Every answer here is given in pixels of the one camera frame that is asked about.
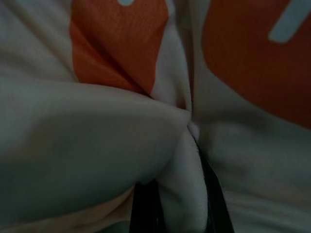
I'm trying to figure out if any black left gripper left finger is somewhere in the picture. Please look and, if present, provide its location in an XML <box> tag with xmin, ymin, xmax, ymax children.
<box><xmin>132</xmin><ymin>180</ymin><xmax>169</xmax><ymax>233</ymax></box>

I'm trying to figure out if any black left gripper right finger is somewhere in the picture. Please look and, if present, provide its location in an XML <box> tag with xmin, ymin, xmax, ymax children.
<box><xmin>193</xmin><ymin>135</ymin><xmax>236</xmax><ymax>233</ymax></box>

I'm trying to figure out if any white orange patterned pillow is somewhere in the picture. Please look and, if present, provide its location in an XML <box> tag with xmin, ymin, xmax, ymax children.
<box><xmin>0</xmin><ymin>0</ymin><xmax>311</xmax><ymax>233</ymax></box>

